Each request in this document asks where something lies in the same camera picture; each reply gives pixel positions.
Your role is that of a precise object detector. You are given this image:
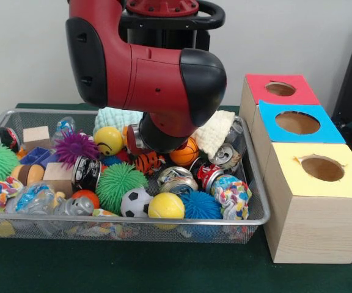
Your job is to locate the cream yellow waffle cloth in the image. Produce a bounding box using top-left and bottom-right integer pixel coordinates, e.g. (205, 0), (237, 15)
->
(193, 111), (237, 156)

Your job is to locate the mint green waffle cloth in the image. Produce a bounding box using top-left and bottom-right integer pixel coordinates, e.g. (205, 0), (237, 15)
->
(94, 107), (143, 135)

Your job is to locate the clear mesh bin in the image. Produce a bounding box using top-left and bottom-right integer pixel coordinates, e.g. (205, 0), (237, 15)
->
(0, 109), (271, 245)

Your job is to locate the wooden box with three holes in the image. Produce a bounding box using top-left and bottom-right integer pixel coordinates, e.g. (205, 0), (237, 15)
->
(239, 74), (352, 264)

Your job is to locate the small orange basketball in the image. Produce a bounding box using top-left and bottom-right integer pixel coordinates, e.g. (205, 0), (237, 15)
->
(170, 137), (200, 167)

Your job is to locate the blue spiky rubber ball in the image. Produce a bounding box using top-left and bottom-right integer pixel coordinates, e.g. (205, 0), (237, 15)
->
(179, 191), (222, 220)

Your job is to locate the yellow smiley ball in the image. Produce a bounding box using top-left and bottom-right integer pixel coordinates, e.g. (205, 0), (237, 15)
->
(93, 126), (125, 156)

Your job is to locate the small green spiky ball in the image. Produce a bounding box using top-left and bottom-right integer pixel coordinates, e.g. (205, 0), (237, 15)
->
(97, 163), (149, 214)

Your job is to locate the small soccer ball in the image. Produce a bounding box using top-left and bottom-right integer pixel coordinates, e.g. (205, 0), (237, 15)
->
(120, 187), (153, 219)

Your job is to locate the purple spiky monster toy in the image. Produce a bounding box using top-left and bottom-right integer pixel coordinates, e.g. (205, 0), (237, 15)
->
(54, 129), (100, 165)

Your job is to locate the dark green tablecloth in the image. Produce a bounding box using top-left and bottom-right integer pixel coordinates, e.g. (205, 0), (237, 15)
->
(0, 103), (352, 293)

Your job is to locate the colourful rope knot toy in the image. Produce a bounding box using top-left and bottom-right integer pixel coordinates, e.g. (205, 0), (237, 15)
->
(211, 175), (252, 220)

